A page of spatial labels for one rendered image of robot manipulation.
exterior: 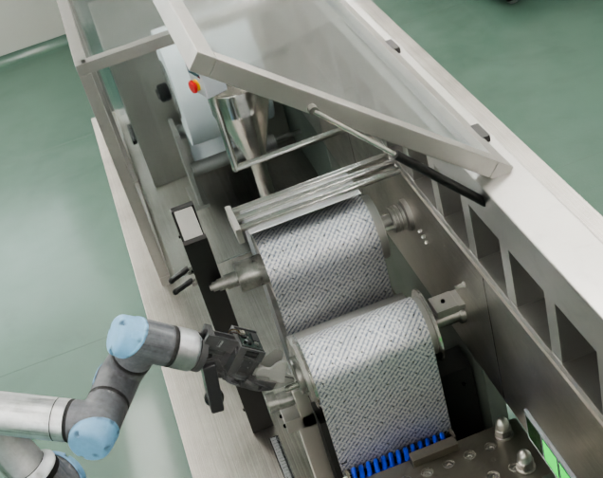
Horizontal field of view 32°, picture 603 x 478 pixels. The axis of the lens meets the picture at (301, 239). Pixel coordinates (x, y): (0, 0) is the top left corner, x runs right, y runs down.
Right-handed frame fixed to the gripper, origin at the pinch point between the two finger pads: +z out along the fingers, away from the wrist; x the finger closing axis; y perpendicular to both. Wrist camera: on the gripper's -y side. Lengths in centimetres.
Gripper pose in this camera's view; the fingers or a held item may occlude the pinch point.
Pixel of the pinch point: (285, 381)
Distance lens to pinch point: 201.5
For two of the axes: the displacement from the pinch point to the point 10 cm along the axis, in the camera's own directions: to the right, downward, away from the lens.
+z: 8.6, 2.5, 4.4
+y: 4.2, -8.3, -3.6
